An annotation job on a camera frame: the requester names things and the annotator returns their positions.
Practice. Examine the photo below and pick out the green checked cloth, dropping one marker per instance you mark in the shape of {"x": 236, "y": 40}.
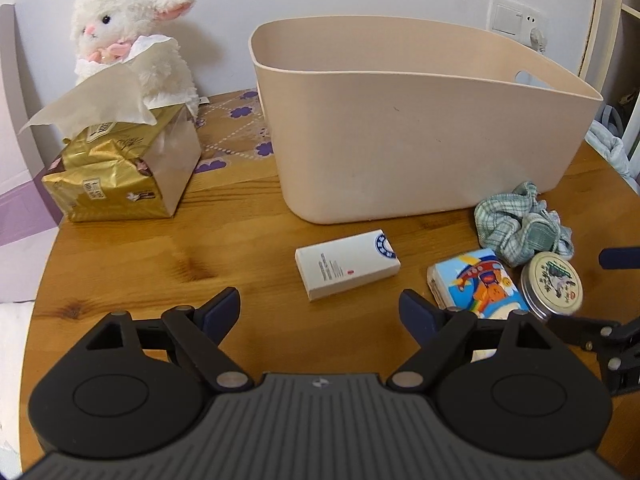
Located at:
{"x": 515, "y": 225}

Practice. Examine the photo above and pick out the purple and white box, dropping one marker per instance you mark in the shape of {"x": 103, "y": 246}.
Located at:
{"x": 20, "y": 160}

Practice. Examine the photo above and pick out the purple flower patterned mat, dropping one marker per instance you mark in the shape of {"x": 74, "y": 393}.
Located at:
{"x": 235, "y": 135}

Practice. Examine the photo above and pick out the gold tissue pack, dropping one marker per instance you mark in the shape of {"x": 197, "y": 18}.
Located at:
{"x": 120, "y": 175}

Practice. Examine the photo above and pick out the round metal tin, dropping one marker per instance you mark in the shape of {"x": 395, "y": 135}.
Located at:
{"x": 554, "y": 285}

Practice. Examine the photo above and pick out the white cardboard box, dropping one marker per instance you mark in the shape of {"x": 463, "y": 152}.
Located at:
{"x": 345, "y": 267}

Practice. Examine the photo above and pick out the white wall socket plate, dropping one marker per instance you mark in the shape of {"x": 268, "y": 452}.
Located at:
{"x": 510, "y": 15}

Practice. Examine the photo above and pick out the beige plastic storage basket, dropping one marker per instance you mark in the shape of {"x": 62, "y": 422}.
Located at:
{"x": 400, "y": 135}

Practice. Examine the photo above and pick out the white power plug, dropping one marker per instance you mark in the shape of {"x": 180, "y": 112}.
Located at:
{"x": 537, "y": 39}

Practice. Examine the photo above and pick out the white wooden furniture frame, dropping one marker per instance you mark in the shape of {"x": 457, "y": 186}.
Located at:
{"x": 607, "y": 35}

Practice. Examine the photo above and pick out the white plush lamb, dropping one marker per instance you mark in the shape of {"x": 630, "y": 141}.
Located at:
{"x": 130, "y": 25}

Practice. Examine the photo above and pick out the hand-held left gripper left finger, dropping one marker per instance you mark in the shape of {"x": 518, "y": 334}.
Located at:
{"x": 222, "y": 311}

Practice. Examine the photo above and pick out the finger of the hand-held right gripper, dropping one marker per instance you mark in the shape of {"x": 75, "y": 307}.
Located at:
{"x": 585, "y": 329}
{"x": 619, "y": 258}

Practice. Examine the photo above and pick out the colourful cartoon tissue packet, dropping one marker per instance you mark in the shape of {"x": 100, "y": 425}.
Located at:
{"x": 482, "y": 285}

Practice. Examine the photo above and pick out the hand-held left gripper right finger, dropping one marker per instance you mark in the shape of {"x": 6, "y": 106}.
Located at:
{"x": 416, "y": 311}

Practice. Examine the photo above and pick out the light blue knitted cloth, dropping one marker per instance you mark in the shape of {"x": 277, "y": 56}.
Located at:
{"x": 612, "y": 145}

